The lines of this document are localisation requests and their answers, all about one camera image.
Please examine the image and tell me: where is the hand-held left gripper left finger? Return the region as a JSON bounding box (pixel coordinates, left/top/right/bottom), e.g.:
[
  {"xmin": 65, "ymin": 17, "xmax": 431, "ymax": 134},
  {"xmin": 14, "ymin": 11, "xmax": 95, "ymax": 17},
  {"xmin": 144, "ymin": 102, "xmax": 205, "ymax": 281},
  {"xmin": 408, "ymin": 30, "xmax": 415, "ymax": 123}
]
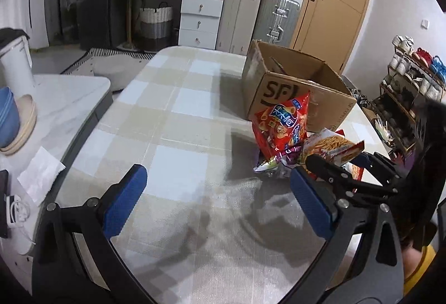
[{"xmin": 31, "ymin": 165, "xmax": 156, "ymax": 304}]

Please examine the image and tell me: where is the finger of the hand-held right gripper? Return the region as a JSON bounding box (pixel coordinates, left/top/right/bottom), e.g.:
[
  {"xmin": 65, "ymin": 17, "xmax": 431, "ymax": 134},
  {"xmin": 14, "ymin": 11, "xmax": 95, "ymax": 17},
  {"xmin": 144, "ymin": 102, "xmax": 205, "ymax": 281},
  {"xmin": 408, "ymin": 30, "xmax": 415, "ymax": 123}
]
[
  {"xmin": 304, "ymin": 154, "xmax": 359, "ymax": 202},
  {"xmin": 353, "ymin": 151, "xmax": 399, "ymax": 195}
]

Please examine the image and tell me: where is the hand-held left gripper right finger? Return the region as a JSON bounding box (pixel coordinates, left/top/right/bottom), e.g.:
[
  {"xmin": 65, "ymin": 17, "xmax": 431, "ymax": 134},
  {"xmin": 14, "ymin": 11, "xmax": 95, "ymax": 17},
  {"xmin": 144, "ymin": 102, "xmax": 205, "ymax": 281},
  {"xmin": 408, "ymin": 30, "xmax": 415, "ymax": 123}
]
[{"xmin": 290, "ymin": 167, "xmax": 406, "ymax": 304}]

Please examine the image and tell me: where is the noodle stick snack bag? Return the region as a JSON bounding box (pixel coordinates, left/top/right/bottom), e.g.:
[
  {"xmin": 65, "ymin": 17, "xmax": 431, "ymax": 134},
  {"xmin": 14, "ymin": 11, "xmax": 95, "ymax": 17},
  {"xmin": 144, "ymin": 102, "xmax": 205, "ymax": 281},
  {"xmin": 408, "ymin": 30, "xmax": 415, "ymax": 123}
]
[{"xmin": 301, "ymin": 128, "xmax": 366, "ymax": 186}]

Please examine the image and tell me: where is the purple candy bag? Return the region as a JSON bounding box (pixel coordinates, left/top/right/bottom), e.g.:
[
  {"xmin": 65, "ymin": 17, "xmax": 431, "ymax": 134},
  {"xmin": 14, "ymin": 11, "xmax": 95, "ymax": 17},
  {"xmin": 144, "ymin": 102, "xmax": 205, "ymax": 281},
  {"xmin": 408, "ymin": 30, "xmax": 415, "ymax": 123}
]
[{"xmin": 253, "ymin": 145, "xmax": 307, "ymax": 179}]

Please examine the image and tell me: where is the red chip bag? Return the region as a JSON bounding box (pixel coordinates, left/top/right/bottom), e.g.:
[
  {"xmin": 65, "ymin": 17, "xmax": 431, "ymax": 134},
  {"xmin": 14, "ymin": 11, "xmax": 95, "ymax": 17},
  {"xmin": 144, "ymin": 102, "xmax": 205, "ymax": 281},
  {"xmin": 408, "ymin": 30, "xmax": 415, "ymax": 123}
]
[{"xmin": 251, "ymin": 91, "xmax": 311, "ymax": 160}]

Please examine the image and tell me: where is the brown cardboard box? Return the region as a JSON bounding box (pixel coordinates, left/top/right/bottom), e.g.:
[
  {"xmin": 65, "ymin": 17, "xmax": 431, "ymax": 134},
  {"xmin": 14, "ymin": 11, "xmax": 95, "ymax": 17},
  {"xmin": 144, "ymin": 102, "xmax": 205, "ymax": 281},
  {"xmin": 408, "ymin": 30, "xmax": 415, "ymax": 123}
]
[{"xmin": 241, "ymin": 39, "xmax": 358, "ymax": 132}]

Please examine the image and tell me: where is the wooden shoe rack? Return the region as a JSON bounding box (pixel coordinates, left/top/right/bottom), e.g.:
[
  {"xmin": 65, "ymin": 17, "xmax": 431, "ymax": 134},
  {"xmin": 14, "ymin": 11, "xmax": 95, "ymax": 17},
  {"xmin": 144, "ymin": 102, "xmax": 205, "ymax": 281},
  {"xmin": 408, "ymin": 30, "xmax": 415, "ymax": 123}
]
[{"xmin": 378, "ymin": 50, "xmax": 446, "ymax": 155}]

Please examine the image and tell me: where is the scattered pile of shoes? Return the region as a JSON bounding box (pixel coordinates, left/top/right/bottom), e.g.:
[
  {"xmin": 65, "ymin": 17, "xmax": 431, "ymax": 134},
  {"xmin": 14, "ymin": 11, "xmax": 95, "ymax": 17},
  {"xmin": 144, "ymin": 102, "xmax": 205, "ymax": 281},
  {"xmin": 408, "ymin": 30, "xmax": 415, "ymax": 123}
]
[{"xmin": 350, "ymin": 88, "xmax": 370, "ymax": 108}]

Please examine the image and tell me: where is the white paper napkin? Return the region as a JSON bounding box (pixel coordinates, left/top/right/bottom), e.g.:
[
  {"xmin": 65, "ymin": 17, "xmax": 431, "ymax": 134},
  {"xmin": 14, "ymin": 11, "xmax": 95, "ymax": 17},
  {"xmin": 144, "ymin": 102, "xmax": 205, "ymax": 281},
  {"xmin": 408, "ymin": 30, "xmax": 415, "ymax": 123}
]
[{"xmin": 17, "ymin": 147, "xmax": 66, "ymax": 203}]

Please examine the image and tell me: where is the shoe rack with shoes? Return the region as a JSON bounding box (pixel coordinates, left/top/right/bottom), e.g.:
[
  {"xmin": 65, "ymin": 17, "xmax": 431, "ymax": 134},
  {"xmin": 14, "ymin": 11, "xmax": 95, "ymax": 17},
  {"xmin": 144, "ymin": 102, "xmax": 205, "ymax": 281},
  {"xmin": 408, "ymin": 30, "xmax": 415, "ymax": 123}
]
[{"xmin": 388, "ymin": 34, "xmax": 446, "ymax": 99}]

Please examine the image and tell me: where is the white marble side table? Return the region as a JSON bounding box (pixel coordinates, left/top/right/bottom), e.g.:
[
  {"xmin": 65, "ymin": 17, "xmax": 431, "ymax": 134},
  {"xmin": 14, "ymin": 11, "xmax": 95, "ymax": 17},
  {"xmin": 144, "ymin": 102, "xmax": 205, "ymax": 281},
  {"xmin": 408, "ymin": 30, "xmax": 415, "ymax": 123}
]
[{"xmin": 0, "ymin": 73, "xmax": 114, "ymax": 291}]

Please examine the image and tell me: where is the black flat device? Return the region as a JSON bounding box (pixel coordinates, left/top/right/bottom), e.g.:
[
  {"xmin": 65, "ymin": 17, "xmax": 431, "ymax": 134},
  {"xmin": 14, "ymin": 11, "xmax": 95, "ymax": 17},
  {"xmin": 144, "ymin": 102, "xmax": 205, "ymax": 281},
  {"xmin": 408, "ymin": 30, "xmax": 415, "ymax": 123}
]
[{"xmin": 0, "ymin": 170, "xmax": 9, "ymax": 238}]

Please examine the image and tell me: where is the blue bowl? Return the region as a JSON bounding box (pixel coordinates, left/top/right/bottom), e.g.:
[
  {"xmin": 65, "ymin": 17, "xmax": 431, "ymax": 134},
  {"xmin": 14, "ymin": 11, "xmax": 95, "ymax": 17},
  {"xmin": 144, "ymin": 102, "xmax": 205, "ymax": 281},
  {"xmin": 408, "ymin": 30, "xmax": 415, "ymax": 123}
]
[{"xmin": 0, "ymin": 86, "xmax": 20, "ymax": 148}]

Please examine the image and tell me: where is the black white patterned rug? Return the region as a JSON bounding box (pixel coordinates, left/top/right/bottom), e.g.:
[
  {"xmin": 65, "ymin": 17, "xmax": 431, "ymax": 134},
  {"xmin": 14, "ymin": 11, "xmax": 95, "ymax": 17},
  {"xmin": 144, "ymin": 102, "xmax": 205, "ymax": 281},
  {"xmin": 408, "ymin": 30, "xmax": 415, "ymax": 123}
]
[{"xmin": 61, "ymin": 47, "xmax": 164, "ymax": 93}]

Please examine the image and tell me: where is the wooden door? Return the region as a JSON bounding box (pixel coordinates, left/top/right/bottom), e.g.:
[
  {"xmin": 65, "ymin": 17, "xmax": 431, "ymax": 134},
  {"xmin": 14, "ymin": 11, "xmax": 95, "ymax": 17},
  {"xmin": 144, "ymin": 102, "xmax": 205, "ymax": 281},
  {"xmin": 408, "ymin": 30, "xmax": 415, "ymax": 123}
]
[{"xmin": 289, "ymin": 0, "xmax": 377, "ymax": 71}]

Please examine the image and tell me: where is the silver suitcase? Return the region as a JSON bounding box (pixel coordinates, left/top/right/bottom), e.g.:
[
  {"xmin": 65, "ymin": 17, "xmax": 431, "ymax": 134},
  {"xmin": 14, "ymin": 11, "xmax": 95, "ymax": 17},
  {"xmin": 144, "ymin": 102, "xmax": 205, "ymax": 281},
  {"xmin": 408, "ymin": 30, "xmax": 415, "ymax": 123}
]
[{"xmin": 253, "ymin": 0, "xmax": 301, "ymax": 48}]

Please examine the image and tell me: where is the white electric kettle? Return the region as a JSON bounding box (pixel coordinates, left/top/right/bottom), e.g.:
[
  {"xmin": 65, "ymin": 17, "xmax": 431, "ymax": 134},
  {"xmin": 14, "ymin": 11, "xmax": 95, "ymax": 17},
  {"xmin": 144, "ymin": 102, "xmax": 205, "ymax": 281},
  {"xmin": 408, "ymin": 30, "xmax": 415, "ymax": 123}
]
[{"xmin": 0, "ymin": 28, "xmax": 35, "ymax": 97}]

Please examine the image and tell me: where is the beige suitcase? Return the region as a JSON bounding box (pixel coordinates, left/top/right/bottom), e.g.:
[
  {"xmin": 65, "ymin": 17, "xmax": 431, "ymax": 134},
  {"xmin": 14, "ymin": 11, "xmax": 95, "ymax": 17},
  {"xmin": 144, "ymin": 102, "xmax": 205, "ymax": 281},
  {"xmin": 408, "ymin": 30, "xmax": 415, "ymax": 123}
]
[{"xmin": 215, "ymin": 0, "xmax": 263, "ymax": 55}]

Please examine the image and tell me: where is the woven laundry basket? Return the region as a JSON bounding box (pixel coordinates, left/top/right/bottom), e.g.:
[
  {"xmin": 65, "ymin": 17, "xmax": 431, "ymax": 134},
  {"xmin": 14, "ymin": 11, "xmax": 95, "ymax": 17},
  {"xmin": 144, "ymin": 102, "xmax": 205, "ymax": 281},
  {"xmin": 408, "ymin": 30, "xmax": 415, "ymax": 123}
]
[{"xmin": 139, "ymin": 3, "xmax": 174, "ymax": 40}]

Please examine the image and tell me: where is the black cloth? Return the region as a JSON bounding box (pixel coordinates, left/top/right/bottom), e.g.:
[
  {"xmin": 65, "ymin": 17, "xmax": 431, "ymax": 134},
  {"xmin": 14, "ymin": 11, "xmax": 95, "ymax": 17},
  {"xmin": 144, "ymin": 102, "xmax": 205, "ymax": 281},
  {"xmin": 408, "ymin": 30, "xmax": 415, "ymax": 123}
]
[{"xmin": 0, "ymin": 28, "xmax": 28, "ymax": 48}]

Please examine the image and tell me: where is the white drawer desk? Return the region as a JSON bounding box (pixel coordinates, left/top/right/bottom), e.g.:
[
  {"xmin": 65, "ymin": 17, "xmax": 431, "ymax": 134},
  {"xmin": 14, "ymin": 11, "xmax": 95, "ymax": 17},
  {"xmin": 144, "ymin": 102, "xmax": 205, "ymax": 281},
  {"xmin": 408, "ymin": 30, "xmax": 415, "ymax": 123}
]
[{"xmin": 119, "ymin": 0, "xmax": 225, "ymax": 50}]

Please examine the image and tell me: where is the white charger cable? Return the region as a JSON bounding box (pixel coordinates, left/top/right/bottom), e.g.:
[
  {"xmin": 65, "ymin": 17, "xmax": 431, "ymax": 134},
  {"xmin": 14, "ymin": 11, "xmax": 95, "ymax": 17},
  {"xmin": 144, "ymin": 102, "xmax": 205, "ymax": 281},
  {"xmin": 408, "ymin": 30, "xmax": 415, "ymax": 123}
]
[{"xmin": 5, "ymin": 194, "xmax": 37, "ymax": 245}]

